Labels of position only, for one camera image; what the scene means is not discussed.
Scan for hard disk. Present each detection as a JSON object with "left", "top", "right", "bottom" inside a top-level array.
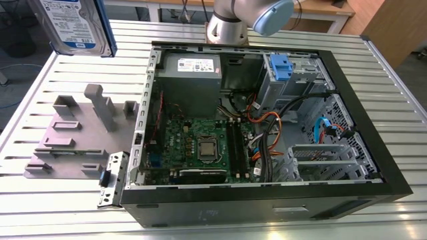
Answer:
[{"left": 28, "top": 0, "right": 119, "bottom": 59}]

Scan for silver disk bay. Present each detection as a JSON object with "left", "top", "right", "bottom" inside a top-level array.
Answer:
[{"left": 285, "top": 143, "right": 383, "bottom": 182}]

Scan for silver CPU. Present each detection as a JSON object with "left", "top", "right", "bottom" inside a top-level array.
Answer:
[{"left": 199, "top": 142, "right": 217, "bottom": 157}]

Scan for green motherboard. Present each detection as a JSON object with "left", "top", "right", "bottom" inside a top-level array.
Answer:
[{"left": 143, "top": 118, "right": 264, "bottom": 185}]

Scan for grey power supply unit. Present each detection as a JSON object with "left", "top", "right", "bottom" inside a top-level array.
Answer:
[{"left": 156, "top": 53, "right": 223, "bottom": 120}]

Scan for black RAM slot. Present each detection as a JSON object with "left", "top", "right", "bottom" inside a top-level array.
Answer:
[
  {"left": 225, "top": 117, "right": 240, "bottom": 178},
  {"left": 235, "top": 117, "right": 249, "bottom": 178}
]

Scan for CPU socket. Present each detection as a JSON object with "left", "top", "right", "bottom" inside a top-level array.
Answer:
[{"left": 193, "top": 134, "right": 224, "bottom": 165}]

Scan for silver drive cage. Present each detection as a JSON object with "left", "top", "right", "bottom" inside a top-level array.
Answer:
[{"left": 255, "top": 52, "right": 332, "bottom": 123}]

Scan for black graphics card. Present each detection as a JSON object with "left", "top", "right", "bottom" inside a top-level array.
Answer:
[{"left": 177, "top": 168, "right": 228, "bottom": 185}]

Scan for blue drive cage latch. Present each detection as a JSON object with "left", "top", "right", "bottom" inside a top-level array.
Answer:
[{"left": 269, "top": 54, "right": 295, "bottom": 81}]

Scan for black PC case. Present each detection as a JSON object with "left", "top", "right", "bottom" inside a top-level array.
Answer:
[{"left": 119, "top": 41, "right": 415, "bottom": 228}]

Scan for grey parts rack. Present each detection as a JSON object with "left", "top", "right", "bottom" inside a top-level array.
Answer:
[{"left": 22, "top": 83, "right": 141, "bottom": 181}]

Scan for green RAM stick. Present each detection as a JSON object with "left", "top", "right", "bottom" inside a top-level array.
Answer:
[{"left": 49, "top": 149, "right": 101, "bottom": 157}]

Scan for wooden desk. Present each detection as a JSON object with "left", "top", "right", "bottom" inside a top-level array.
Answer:
[{"left": 292, "top": 0, "right": 356, "bottom": 35}]

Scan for black office chair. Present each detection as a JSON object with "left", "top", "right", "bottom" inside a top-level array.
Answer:
[{"left": 0, "top": 0, "right": 38, "bottom": 59}]

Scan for wooden cabinet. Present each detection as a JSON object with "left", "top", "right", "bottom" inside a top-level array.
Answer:
[{"left": 361, "top": 0, "right": 427, "bottom": 69}]

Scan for orange red yellow wires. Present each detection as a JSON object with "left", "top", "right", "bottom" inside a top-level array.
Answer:
[{"left": 248, "top": 111, "right": 285, "bottom": 161}]

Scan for black cable bundle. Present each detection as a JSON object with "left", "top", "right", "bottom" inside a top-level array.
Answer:
[{"left": 259, "top": 91, "right": 335, "bottom": 183}]

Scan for blue disk wire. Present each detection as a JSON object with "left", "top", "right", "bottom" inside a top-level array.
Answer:
[{"left": 312, "top": 116, "right": 333, "bottom": 146}]

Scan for silver expansion slot bracket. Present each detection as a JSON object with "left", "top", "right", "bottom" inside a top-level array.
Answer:
[{"left": 96, "top": 151, "right": 129, "bottom": 210}]

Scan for black-plug disk power wire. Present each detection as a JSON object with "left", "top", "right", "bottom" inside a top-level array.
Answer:
[{"left": 328, "top": 124, "right": 356, "bottom": 141}]

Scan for white desk frame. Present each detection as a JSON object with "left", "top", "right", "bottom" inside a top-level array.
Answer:
[{"left": 135, "top": 0, "right": 215, "bottom": 25}]

